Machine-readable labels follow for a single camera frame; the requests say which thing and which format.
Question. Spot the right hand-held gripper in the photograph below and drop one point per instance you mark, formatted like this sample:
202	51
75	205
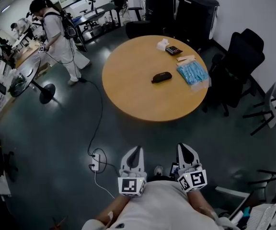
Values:
194	179

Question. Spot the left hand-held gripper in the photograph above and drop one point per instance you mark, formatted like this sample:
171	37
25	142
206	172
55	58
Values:
131	185

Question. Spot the black glasses case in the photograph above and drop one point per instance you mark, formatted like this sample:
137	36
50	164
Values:
162	77

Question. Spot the person's right forearm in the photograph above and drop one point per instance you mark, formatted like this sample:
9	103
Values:
200	203

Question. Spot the person's left forearm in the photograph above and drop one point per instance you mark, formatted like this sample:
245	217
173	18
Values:
115	206

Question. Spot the black phone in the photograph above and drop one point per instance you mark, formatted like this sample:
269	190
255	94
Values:
175	169

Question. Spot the person's shoe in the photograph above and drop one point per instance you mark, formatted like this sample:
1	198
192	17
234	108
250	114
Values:
158	170

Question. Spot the white power strip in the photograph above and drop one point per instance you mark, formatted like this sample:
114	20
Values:
95	162

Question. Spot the person's white shirt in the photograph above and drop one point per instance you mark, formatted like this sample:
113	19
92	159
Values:
159	207

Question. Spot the clear plastic bag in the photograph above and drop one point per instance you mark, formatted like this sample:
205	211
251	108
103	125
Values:
201	86

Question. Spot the round wooden table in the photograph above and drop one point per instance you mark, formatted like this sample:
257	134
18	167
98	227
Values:
133	85

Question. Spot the grey chair with black arms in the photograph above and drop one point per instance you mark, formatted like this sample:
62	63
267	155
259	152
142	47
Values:
269	178

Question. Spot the bag of blue packets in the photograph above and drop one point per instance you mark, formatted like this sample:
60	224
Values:
192	72

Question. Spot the white perforated basket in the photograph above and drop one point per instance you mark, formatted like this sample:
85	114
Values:
262	217

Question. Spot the pale wooden strips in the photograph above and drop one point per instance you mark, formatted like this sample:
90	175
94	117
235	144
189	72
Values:
186	58

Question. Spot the black office chair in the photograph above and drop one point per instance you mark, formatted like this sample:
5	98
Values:
238	71

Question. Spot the black calculator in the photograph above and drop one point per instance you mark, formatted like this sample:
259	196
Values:
173	50

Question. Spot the white tissue pack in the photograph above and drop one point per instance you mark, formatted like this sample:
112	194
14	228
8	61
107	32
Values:
162	44

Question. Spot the black armchair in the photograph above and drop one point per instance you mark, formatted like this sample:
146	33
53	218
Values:
138	27

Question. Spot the wide black bin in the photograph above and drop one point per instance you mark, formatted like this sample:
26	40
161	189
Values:
195	18

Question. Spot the long wooden table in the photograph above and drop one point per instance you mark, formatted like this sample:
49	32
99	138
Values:
27	53

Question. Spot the black desk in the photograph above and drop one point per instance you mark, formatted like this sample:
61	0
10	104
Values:
97	11

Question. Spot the tall black bin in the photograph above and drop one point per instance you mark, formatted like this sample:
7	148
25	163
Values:
160	2

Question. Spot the grey frame chair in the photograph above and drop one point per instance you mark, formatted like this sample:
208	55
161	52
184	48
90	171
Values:
271	104

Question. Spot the round black pedestal table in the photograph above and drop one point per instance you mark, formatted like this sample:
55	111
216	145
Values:
26	77

